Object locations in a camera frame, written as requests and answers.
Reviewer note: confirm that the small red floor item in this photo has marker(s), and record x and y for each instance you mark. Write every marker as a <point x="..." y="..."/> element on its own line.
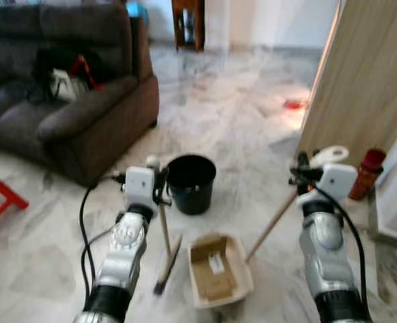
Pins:
<point x="295" y="104"/>

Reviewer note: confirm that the wooden broom purple bristles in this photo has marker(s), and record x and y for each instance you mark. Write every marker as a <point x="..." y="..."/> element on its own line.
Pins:
<point x="165" y="235"/>

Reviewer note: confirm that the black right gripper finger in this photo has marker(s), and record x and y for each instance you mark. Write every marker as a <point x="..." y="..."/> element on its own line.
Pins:
<point x="303" y="161"/>

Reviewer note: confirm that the black plastic bucket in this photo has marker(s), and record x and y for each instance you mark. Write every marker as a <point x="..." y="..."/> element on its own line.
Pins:
<point x="192" y="188"/>

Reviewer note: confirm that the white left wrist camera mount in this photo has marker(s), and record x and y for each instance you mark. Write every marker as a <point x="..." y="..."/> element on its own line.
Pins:
<point x="139" y="187"/>

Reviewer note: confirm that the red flask bottle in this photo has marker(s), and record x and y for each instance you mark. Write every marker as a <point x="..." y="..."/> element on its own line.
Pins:
<point x="365" y="175"/>

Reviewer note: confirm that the light wood panel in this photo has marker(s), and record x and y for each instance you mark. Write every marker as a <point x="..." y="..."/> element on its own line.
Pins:
<point x="367" y="81"/>

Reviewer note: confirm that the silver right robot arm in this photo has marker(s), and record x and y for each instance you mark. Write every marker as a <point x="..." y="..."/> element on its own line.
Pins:
<point x="326" y="242"/>

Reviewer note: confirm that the white folded item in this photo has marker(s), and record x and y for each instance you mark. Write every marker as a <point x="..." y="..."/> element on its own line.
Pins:
<point x="67" y="86"/>

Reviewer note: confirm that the dark grey fabric sofa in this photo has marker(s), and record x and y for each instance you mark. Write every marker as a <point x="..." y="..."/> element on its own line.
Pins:
<point x="84" y="121"/>

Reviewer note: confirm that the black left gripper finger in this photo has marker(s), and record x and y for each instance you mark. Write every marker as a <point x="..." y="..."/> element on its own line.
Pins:
<point x="163" y="179"/>

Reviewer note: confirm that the dark wooden side table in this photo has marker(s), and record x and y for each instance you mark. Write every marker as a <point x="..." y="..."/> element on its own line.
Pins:
<point x="187" y="20"/>

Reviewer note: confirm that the brown cardboard box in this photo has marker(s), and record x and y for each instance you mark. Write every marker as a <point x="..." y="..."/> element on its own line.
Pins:
<point x="212" y="276"/>

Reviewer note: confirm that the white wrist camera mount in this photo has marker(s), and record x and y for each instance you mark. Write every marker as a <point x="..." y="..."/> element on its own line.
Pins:
<point x="139" y="187"/>
<point x="336" y="182"/>

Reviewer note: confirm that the red plastic stool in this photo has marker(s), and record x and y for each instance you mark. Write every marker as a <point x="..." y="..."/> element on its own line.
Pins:
<point x="3" y="195"/>

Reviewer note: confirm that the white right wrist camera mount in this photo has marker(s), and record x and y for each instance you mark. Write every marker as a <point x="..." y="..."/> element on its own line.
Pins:
<point x="336" y="182"/>

